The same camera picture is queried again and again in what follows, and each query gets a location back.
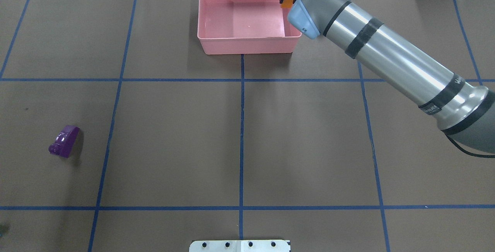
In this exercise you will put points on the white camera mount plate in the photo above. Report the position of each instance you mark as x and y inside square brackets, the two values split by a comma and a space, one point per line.
[240, 246]

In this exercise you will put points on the purple block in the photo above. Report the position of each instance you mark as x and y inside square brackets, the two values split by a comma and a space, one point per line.
[64, 142]

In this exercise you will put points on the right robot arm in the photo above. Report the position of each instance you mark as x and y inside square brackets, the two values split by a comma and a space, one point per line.
[464, 113]

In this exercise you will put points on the pink plastic box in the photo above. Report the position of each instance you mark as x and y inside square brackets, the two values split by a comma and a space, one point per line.
[245, 27]

